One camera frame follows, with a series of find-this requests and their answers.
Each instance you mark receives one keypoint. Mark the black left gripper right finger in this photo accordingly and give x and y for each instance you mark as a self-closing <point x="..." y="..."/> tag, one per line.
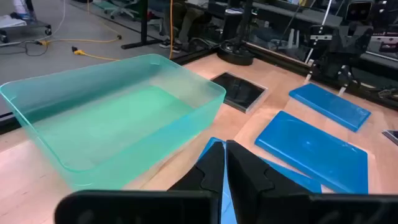
<point x="248" y="180"/>

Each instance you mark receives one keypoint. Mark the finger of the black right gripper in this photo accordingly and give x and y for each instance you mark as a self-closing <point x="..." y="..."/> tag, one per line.
<point x="345" y="79"/>
<point x="313" y="72"/>

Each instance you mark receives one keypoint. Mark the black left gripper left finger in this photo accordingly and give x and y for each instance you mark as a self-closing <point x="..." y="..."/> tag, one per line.
<point x="205" y="174"/>

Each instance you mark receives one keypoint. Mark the blue jewel case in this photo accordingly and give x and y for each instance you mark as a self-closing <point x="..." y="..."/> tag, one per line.
<point x="295" y="180"/>
<point x="311" y="152"/>
<point x="329" y="105"/>

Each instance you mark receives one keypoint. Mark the teal translucent plastic bin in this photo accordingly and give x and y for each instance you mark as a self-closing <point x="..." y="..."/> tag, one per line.
<point x="109" y="133"/>

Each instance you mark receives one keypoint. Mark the person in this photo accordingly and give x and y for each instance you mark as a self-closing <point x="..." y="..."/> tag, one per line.
<point x="21" y="7"/>
<point x="186" y="21"/>

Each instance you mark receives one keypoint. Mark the black table leg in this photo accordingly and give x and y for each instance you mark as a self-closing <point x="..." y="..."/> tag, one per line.
<point x="144" y="25"/>

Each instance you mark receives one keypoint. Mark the office chair base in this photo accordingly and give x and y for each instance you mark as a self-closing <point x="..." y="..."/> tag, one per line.
<point x="121" y="11"/>

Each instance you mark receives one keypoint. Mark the grey wheeled cart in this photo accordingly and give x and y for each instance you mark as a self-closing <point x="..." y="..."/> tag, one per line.
<point x="18" y="23"/>

